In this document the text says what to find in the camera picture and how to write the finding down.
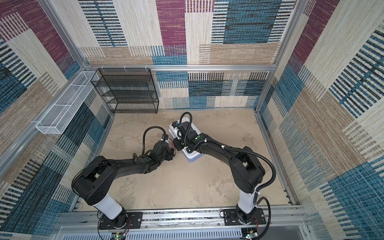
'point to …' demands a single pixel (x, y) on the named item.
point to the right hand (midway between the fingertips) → (177, 142)
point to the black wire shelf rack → (127, 90)
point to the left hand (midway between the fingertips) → (168, 146)
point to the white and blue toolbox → (191, 156)
